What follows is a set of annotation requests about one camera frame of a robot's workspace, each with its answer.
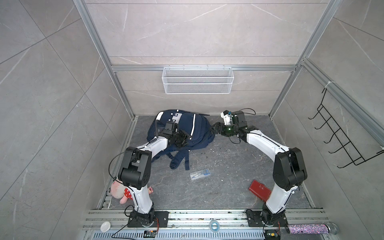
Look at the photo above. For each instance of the glittery purple tube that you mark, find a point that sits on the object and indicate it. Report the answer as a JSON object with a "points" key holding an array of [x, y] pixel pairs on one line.
{"points": [[313, 229]]}

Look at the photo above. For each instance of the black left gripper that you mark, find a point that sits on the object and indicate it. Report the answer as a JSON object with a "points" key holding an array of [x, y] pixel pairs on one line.
{"points": [[185, 136]]}

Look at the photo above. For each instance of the clear plastic eraser box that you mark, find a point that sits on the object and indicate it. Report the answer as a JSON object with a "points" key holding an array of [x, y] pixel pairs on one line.
{"points": [[200, 174]]}

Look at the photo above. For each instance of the pink plush doll red dress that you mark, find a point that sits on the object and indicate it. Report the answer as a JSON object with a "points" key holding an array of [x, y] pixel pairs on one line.
{"points": [[122, 193]]}

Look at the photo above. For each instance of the white wire mesh basket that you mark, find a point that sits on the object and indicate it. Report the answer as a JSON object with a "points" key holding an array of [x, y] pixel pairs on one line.
{"points": [[197, 80]]}

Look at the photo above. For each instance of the red wallet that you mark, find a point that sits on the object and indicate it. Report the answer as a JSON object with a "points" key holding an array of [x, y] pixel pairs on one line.
{"points": [[260, 190]]}

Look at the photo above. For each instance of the aluminium rail frame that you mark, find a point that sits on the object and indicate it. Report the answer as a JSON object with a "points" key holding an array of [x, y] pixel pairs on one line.
{"points": [[194, 225]]}

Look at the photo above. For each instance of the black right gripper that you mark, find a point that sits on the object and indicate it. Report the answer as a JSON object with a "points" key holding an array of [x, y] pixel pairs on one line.
{"points": [[221, 132]]}

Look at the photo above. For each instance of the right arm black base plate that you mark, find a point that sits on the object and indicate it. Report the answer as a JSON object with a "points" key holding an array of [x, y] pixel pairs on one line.
{"points": [[253, 218]]}

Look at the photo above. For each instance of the white round cap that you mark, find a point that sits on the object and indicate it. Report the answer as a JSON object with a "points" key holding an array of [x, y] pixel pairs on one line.
{"points": [[105, 226]]}

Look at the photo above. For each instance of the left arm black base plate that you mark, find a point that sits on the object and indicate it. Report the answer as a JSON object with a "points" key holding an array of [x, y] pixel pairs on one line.
{"points": [[162, 218]]}

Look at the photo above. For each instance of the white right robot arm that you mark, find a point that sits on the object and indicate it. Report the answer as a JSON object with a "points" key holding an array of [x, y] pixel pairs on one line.
{"points": [[289, 170]]}

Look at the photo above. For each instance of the navy blue student backpack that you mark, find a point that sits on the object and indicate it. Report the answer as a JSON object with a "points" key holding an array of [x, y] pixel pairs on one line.
{"points": [[197, 126]]}

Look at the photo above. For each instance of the black wire hook rack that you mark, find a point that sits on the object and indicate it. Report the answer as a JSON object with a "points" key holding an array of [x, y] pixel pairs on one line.
{"points": [[344, 143]]}

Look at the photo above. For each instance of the clear tape roll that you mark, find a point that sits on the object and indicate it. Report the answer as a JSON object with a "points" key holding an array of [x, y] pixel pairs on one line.
{"points": [[214, 226]]}

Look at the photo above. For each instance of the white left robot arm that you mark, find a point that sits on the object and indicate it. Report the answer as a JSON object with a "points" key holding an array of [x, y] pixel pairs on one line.
{"points": [[135, 169]]}

